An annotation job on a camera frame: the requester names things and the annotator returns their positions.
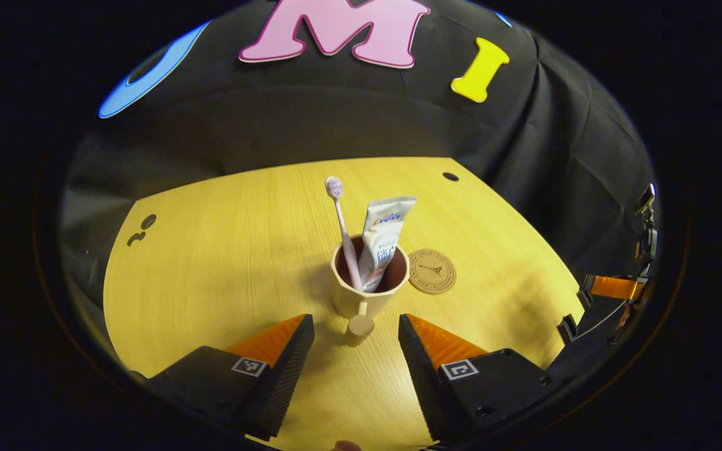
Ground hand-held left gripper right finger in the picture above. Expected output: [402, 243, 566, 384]
[397, 313, 553, 442]

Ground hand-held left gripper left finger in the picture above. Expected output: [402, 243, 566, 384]
[129, 313, 315, 441]

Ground beige cup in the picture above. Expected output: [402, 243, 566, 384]
[330, 236, 411, 348]

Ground white toothpaste tube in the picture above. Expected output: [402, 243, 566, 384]
[358, 195, 417, 294]

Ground pale pink toothbrush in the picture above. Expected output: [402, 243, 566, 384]
[325, 176, 364, 293]

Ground wooden desktop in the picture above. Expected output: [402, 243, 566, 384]
[103, 157, 586, 451]

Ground black backdrop cloth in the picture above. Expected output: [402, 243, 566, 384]
[59, 0, 657, 351]

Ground black desk edge bracket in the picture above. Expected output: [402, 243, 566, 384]
[557, 314, 582, 345]

